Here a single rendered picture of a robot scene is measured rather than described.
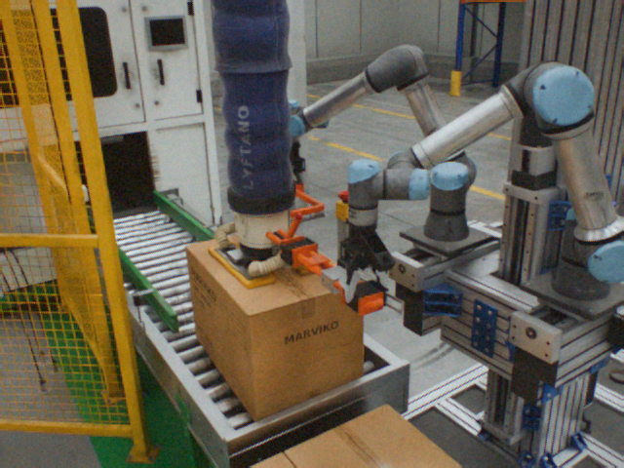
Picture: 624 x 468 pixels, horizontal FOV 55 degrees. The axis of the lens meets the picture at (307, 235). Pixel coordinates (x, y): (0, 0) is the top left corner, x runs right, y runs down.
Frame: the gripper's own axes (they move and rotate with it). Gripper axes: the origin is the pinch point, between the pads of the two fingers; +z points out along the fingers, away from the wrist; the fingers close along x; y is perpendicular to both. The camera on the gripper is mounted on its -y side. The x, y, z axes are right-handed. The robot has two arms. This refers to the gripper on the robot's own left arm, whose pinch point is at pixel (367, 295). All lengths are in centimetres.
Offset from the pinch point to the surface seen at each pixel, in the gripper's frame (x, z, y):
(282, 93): -4, -45, 52
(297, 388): 7, 45, 28
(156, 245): 6, 54, 189
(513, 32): -790, 18, 683
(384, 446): -8, 54, 1
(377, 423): -12, 54, 10
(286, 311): 9.3, 15.6, 28.5
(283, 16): -5, -67, 50
